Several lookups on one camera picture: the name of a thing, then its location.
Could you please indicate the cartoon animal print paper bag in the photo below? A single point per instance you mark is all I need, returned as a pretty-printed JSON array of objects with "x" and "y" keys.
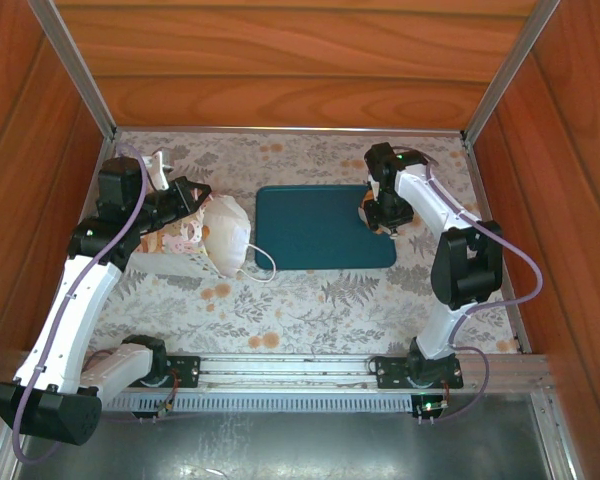
[{"x": 225, "y": 235}]

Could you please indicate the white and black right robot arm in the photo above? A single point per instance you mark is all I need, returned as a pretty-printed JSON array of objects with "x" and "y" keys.
[{"x": 445, "y": 325}]

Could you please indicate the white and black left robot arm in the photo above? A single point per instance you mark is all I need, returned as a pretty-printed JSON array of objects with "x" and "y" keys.
[{"x": 65, "y": 325}]

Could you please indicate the teal plastic tray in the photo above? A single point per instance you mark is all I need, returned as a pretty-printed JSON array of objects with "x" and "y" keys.
[{"x": 310, "y": 225}]

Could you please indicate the aluminium side edge strip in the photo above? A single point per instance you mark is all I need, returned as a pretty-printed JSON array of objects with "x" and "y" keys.
[{"x": 495, "y": 240}]

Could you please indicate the aluminium back edge strip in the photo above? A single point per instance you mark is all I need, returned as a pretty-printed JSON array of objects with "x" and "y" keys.
[{"x": 280, "y": 130}]

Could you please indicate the floral patterned table mat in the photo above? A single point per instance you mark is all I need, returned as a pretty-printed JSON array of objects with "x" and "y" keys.
[{"x": 280, "y": 310}]

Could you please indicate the circuit board with green light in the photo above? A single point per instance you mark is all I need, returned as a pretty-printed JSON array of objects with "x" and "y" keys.
[{"x": 430, "y": 406}]

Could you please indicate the galvanised metal sheet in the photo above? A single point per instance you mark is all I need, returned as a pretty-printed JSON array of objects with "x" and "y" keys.
[{"x": 290, "y": 447}]

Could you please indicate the aluminium frame post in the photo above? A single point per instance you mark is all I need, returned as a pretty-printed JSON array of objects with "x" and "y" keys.
[
  {"x": 510, "y": 70},
  {"x": 75, "y": 70}
]

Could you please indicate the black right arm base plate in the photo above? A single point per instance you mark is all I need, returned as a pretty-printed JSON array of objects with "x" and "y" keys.
[{"x": 390, "y": 372}]

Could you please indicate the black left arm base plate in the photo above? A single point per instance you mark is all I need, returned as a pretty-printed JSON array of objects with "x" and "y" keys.
[{"x": 185, "y": 370}]

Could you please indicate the aluminium mounting rail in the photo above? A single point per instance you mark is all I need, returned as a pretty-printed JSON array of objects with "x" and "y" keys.
[{"x": 280, "y": 372}]

